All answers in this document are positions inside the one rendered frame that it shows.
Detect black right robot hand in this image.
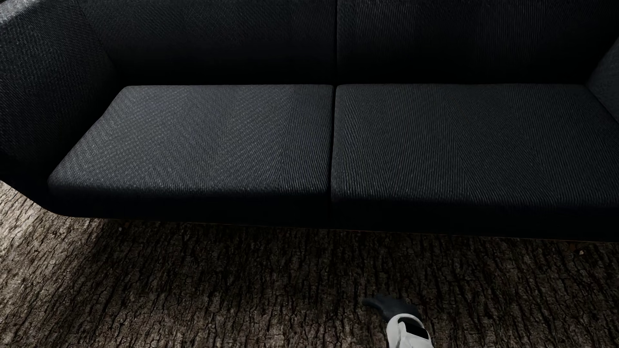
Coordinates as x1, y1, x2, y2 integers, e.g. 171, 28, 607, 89
362, 295, 420, 322

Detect dark grey sofa seat cushion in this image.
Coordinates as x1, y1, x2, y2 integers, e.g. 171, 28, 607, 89
331, 83, 619, 209
47, 84, 335, 204

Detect dark grey sofa back cushion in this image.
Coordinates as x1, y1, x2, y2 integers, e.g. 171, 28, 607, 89
336, 0, 619, 87
77, 0, 338, 88

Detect dark grey fabric sofa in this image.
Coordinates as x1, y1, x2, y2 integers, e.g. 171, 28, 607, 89
0, 0, 619, 242

